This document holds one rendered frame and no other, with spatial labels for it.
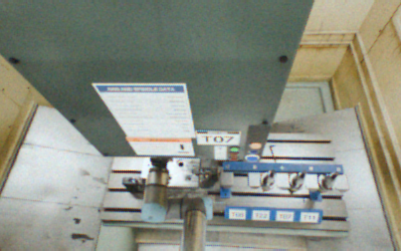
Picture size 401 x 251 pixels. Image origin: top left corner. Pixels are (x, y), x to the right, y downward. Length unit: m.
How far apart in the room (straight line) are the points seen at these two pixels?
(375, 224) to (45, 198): 1.76
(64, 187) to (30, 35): 1.46
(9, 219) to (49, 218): 0.19
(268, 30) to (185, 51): 0.12
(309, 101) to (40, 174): 1.85
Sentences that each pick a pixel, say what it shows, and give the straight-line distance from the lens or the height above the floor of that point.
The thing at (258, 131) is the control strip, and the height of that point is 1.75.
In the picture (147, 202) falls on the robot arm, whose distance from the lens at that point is 0.89.
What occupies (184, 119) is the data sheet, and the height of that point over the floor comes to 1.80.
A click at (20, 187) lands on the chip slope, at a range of 1.88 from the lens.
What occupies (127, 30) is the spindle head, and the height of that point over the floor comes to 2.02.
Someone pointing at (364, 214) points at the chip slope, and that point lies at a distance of 1.63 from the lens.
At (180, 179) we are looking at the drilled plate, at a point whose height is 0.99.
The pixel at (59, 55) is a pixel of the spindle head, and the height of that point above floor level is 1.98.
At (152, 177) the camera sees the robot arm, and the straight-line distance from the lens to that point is 0.90.
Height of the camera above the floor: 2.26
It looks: 60 degrees down
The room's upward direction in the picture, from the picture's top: 7 degrees counter-clockwise
